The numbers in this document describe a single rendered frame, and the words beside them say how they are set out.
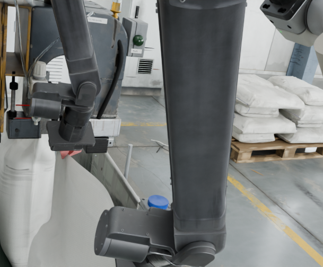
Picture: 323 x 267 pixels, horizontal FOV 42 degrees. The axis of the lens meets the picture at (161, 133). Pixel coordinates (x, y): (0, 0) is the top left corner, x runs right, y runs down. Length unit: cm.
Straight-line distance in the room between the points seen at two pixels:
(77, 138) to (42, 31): 27
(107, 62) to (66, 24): 33
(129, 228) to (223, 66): 28
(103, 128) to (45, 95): 33
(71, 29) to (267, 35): 583
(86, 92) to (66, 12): 16
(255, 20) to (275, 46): 58
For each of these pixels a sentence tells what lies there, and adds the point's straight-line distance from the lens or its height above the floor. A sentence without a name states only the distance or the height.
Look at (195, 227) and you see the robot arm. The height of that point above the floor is 122.
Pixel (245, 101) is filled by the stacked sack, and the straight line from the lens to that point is 363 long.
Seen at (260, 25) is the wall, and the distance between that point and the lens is 642.
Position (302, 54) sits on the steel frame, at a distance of 691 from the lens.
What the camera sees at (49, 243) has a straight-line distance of 107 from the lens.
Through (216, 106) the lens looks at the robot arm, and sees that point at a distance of 32.
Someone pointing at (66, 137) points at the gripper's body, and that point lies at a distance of 94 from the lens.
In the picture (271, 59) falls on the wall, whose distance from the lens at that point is 671.
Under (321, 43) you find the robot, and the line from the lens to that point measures 80.
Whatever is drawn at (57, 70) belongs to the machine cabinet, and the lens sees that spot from 396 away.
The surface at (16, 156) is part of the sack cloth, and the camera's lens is 144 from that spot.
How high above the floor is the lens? 147
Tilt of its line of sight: 21 degrees down
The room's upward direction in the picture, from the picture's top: 11 degrees clockwise
